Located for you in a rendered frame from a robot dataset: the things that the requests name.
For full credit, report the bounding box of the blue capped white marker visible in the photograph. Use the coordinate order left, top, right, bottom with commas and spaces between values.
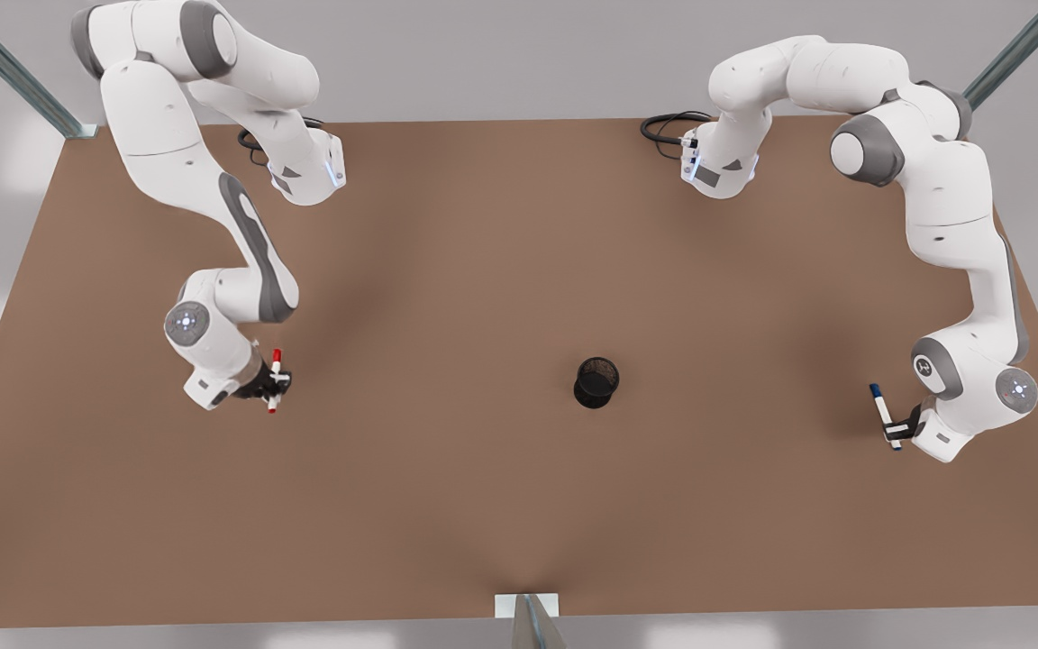
870, 383, 904, 451

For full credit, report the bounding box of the black mesh pen cup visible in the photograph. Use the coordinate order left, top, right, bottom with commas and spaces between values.
573, 357, 621, 410

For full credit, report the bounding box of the black cable loop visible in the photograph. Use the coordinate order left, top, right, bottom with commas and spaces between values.
238, 117, 326, 167
640, 111, 714, 160

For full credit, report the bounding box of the silver frame post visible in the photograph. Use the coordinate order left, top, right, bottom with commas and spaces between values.
495, 593, 568, 649
964, 0, 1038, 111
0, 0, 98, 140

